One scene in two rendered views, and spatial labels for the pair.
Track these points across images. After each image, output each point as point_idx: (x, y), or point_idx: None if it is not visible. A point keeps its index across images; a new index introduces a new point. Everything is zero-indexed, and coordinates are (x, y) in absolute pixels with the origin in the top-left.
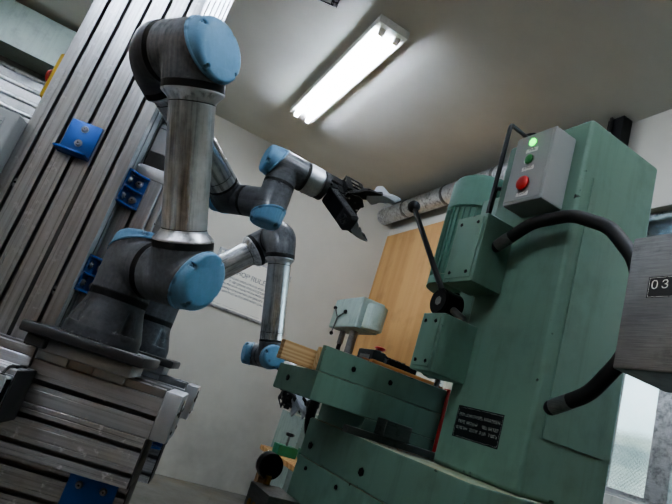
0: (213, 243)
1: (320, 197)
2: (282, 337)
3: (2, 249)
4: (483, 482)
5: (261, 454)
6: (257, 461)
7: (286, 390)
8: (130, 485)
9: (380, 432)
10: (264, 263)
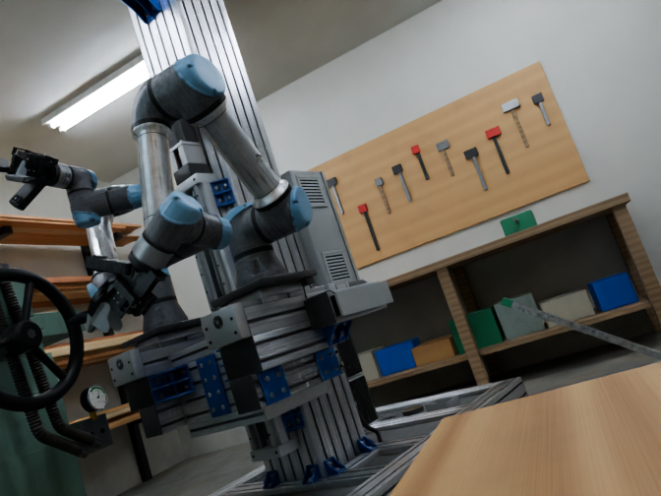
0: (91, 278)
1: (47, 185)
2: (144, 225)
3: None
4: None
5: (103, 388)
6: (105, 395)
7: (62, 340)
8: (135, 409)
9: None
10: (192, 118)
